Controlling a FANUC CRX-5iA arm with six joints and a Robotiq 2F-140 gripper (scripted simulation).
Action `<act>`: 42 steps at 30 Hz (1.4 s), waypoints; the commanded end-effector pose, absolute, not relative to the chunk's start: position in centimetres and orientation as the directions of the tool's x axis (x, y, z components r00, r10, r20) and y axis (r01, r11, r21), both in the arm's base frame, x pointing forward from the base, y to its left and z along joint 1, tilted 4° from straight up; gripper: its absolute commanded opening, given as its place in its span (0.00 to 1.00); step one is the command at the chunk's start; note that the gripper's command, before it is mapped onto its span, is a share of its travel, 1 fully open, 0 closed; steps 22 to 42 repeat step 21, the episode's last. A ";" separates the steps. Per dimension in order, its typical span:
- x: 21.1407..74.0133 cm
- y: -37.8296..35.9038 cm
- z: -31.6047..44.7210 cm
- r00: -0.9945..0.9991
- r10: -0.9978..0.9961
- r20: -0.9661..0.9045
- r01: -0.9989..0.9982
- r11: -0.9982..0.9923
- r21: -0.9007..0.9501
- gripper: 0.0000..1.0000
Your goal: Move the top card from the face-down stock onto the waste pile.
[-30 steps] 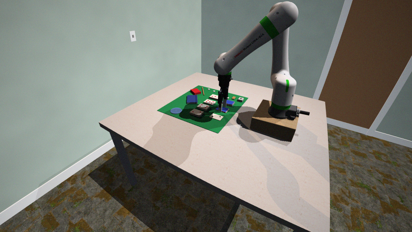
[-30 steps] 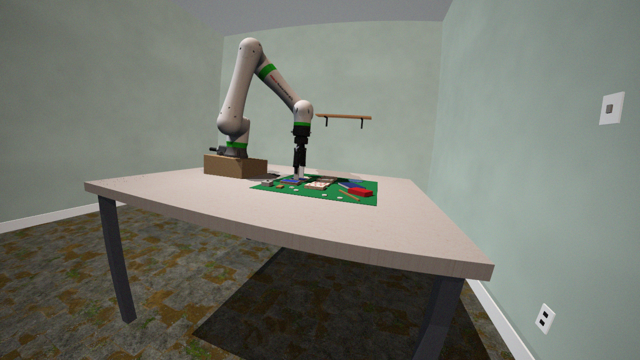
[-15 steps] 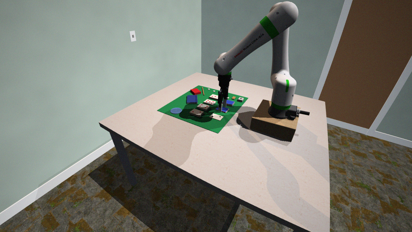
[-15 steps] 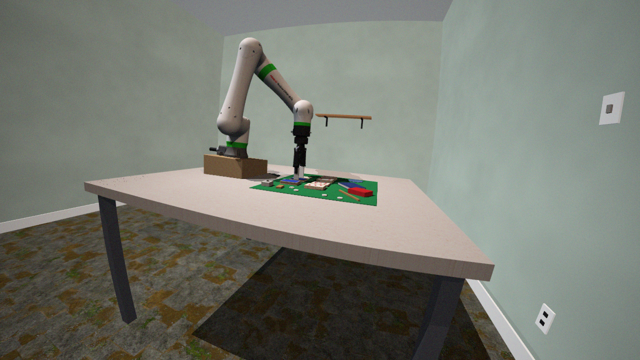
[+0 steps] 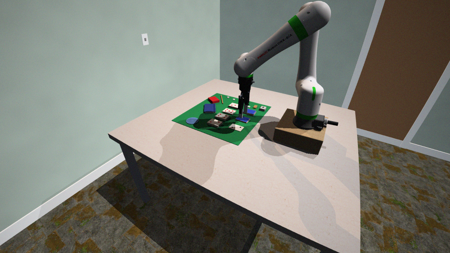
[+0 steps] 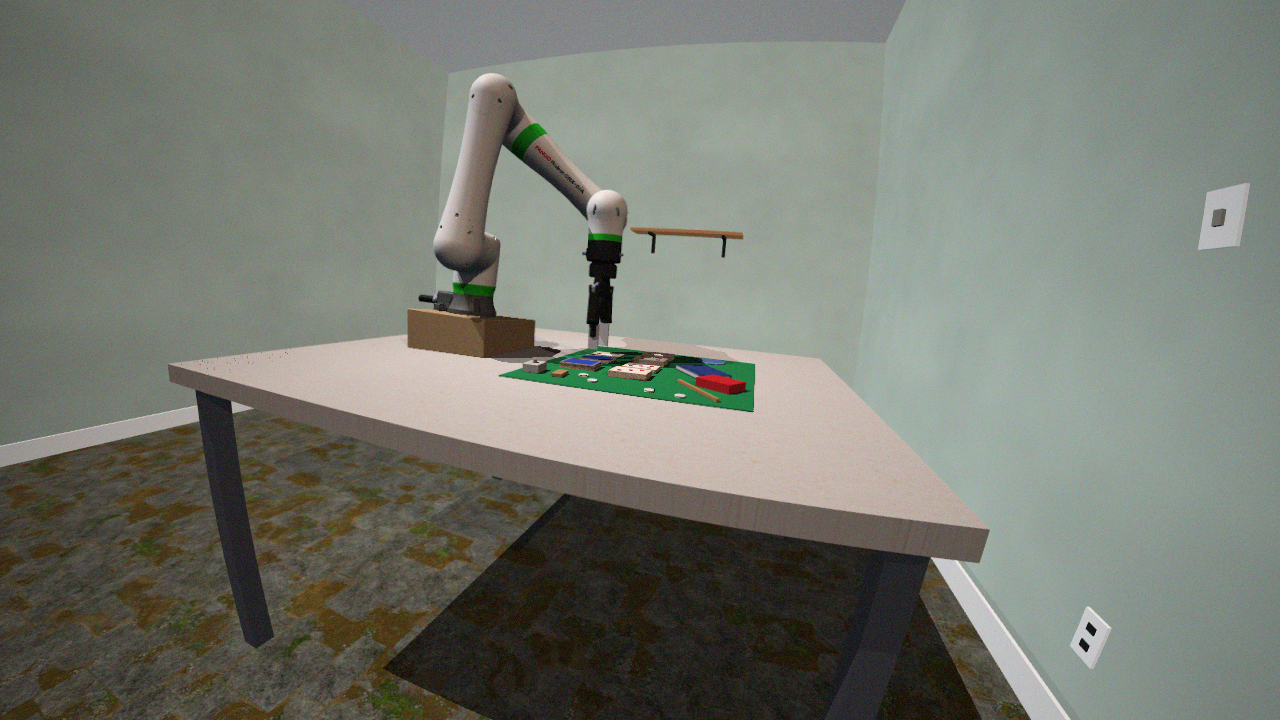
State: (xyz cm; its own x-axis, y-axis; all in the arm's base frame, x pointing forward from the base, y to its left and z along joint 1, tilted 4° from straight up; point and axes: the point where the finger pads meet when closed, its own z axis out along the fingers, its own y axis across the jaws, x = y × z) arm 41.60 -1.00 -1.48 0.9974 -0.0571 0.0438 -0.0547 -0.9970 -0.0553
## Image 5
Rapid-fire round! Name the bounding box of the blue flat disc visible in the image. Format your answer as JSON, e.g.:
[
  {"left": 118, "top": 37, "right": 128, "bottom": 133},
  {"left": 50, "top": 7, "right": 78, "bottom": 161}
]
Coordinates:
[{"left": 186, "top": 117, "right": 199, "bottom": 124}]

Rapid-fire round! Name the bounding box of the green felt card table mat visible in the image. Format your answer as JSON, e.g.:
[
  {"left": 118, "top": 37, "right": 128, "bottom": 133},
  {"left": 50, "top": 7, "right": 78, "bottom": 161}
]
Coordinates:
[{"left": 172, "top": 93, "right": 271, "bottom": 145}]

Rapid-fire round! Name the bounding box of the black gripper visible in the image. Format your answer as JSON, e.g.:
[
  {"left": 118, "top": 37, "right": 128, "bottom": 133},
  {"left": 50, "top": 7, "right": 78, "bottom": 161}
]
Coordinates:
[{"left": 238, "top": 85, "right": 251, "bottom": 118}]

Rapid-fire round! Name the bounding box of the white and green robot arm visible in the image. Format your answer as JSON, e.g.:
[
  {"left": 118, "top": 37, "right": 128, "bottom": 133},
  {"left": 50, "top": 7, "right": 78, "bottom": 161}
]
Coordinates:
[{"left": 234, "top": 1, "right": 338, "bottom": 131}]

